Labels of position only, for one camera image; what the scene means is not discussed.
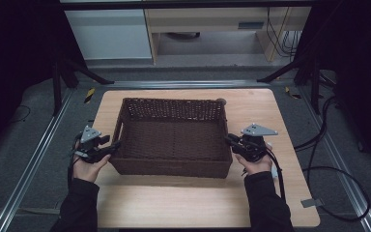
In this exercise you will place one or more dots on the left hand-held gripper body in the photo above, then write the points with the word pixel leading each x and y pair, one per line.
pixel 90 151

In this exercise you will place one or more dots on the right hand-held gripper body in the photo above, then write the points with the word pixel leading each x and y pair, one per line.
pixel 252 150

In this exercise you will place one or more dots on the brown woven basket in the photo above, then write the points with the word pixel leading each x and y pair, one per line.
pixel 174 141

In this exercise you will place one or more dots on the person's right hand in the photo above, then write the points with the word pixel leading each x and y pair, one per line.
pixel 257 166

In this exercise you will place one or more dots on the person's left hand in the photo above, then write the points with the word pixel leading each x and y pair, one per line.
pixel 87 170

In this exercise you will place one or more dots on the grey round table grommet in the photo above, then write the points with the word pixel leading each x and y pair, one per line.
pixel 222 101

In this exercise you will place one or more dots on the yellow black floor tape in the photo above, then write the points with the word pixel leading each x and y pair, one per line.
pixel 292 93
pixel 89 95

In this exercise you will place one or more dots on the black metal stand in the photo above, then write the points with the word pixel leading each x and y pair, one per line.
pixel 315 90
pixel 56 90

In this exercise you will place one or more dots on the grey tape strip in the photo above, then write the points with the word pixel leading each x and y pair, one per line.
pixel 311 203

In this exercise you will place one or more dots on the white cabinet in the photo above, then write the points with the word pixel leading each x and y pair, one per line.
pixel 109 35

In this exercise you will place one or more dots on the black round base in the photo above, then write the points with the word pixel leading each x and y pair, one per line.
pixel 183 35

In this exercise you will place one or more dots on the light wooden desk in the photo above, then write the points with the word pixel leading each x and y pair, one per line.
pixel 206 19

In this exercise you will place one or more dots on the aluminium floor rail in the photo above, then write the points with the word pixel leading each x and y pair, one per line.
pixel 186 84
pixel 344 180
pixel 32 167

